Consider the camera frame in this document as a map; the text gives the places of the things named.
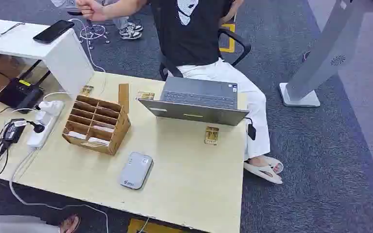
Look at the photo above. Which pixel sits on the person's right hand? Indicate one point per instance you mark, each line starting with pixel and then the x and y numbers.
pixel 91 10

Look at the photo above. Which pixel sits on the small black object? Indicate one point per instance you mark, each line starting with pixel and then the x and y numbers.
pixel 75 13

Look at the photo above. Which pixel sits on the black stool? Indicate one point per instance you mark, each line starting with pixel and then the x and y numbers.
pixel 93 32

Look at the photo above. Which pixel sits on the black smartphone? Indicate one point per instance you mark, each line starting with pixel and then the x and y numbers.
pixel 54 31

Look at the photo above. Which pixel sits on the standing person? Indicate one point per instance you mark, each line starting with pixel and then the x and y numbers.
pixel 130 30

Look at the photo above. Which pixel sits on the white desk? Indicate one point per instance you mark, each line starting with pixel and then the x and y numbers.
pixel 64 61

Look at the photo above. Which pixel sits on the gold printed card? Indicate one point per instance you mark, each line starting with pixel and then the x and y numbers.
pixel 146 96
pixel 86 90
pixel 211 135

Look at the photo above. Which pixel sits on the wooden slat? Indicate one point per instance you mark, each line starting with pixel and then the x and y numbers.
pixel 123 96

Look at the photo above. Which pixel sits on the seated person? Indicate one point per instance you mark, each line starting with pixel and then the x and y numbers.
pixel 189 41

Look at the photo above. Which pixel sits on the black router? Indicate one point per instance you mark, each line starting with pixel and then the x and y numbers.
pixel 19 95

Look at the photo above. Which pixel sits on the wooden card box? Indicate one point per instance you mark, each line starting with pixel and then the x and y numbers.
pixel 119 128

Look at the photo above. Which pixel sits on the white card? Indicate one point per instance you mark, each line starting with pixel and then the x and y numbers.
pixel 77 135
pixel 99 141

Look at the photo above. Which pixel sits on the white power strip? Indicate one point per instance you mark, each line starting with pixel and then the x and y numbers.
pixel 41 135

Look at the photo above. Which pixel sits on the black power adapter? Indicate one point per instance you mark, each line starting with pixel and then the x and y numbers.
pixel 12 131

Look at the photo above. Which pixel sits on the grey laptop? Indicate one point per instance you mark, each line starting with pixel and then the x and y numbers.
pixel 199 112

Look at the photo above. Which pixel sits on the black office chair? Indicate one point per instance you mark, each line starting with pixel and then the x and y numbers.
pixel 238 40

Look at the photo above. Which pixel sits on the grey card reader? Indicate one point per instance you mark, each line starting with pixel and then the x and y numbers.
pixel 136 170

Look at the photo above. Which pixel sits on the black laptop charger plug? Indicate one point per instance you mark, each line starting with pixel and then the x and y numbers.
pixel 251 132

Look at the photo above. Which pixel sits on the person's foot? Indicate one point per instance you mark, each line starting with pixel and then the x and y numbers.
pixel 69 224

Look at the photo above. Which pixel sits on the grey kiosk stand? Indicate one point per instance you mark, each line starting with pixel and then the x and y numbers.
pixel 331 48

